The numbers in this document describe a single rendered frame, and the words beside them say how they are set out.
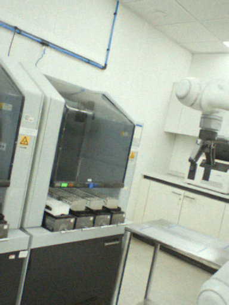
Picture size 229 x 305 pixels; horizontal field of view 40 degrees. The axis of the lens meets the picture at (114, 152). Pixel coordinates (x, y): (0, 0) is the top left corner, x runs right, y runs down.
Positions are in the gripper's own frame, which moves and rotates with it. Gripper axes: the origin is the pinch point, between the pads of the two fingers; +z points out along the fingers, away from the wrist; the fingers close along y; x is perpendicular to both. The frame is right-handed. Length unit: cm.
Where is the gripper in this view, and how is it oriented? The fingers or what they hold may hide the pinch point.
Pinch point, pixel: (198, 177)
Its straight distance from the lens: 137.8
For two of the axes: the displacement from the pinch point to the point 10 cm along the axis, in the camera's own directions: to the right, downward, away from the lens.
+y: 6.5, 0.9, 7.5
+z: -2.0, 9.8, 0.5
